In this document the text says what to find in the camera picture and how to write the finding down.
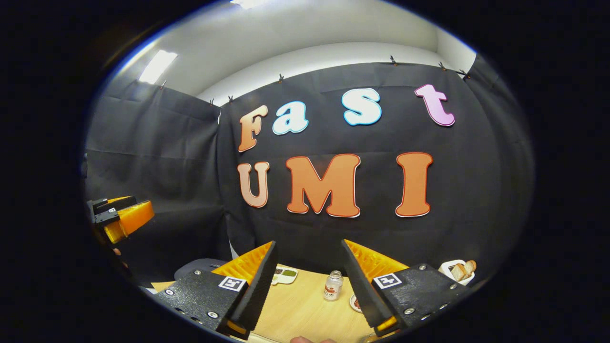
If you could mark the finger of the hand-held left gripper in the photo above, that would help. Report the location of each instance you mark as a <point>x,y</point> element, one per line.
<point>133,216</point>

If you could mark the toast slice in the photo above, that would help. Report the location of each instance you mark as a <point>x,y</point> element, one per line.
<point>471,267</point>
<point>458,272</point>

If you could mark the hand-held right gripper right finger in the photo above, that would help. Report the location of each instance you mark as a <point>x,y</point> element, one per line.
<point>362,286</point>

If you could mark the dark grey rice cooker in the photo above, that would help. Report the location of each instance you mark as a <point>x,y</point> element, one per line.
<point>195,266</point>

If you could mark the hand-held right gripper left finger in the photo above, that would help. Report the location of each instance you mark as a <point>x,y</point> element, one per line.
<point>259,286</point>

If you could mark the white toaster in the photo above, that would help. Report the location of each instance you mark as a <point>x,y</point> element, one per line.
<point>445,274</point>

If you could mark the white round plate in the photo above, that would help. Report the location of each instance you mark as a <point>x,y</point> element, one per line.
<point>352,305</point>

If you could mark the white divided condiment dish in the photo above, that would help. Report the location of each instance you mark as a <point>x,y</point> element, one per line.
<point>285,275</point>

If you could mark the clear bottle with red label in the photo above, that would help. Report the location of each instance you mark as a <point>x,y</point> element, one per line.
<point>333,288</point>

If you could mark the black backdrop cloth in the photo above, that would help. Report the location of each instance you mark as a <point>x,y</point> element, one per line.
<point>167,157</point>

